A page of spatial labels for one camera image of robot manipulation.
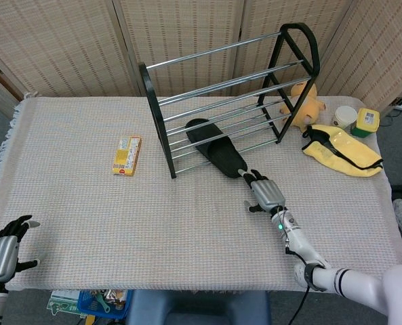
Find beige woven tablecloth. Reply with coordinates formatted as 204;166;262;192
0;95;402;293

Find green tub with yellow lid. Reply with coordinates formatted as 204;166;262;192
350;108;382;139

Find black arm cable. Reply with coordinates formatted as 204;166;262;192
285;248;313;325

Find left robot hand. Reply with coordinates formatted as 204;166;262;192
0;215;41;284

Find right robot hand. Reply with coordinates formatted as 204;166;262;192
239;169;287;215

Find green and white paper pack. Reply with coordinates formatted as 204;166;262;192
47;290;81;316

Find white paper cup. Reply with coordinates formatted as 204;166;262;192
331;106;358;129

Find blue plastic basket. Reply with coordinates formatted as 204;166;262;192
77;290;133;320

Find woven folding screen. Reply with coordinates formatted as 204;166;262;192
0;0;402;110

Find yellow cloth with black trim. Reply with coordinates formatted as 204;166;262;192
301;124;384;177

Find yellow cardboard box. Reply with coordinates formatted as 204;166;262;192
111;135;142;177

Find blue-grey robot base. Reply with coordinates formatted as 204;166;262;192
127;290;271;325

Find black metal shoe rack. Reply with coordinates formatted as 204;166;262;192
138;22;321;179

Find yellow plush toy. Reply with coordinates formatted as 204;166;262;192
279;80;327;133

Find black slide sandal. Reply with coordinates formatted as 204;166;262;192
185;118;249;179

